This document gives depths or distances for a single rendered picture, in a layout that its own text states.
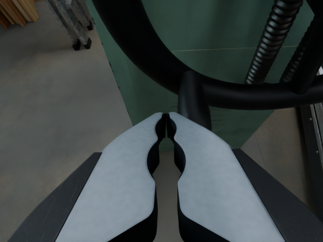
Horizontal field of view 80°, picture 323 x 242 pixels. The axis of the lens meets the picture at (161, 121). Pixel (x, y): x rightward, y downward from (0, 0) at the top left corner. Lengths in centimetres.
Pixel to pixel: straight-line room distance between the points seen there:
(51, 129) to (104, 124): 27
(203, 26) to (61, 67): 109
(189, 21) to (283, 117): 85
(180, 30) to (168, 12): 4
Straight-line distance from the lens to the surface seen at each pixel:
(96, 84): 118
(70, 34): 137
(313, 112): 100
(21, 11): 180
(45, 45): 155
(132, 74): 45
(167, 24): 36
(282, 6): 23
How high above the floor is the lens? 86
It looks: 62 degrees down
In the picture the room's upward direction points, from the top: 5 degrees counter-clockwise
